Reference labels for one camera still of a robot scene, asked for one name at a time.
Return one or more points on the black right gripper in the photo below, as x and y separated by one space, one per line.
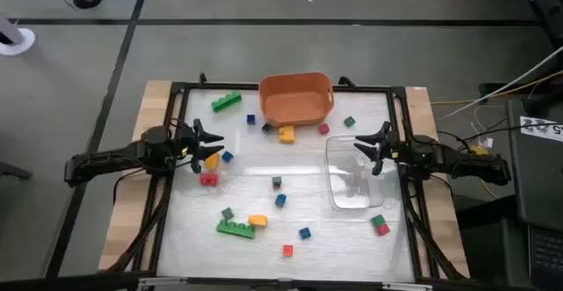
402 137

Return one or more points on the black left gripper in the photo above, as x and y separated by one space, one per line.
189 132

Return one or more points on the small blue cube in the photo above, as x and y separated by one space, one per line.
227 157
281 200
305 233
251 119

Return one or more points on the red brick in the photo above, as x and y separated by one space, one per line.
209 179

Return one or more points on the long green brick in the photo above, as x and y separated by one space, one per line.
226 101
233 228

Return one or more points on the small red cube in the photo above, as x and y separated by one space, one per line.
324 128
383 229

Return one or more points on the small orange cube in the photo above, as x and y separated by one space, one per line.
287 250

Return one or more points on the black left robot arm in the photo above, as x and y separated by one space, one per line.
110 159

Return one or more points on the clear plastic bin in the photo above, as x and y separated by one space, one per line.
347 194

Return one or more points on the orange plastic bin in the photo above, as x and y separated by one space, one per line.
294 106

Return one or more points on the white connector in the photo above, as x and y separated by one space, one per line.
487 143

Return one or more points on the white printed label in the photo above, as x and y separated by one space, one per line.
541 128

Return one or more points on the black equipment case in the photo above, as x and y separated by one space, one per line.
541 181

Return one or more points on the grey floor foot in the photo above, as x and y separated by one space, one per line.
13 170

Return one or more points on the black keyboard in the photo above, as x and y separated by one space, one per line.
547 256

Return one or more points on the white round stand base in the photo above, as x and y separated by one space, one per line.
22 42

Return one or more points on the black floor stand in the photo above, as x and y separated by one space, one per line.
545 1

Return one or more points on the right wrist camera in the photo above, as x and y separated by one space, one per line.
398 149

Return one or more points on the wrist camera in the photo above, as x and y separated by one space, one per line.
182 146
398 149

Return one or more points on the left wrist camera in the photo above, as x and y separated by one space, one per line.
182 146

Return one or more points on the black table frame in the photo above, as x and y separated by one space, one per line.
211 86

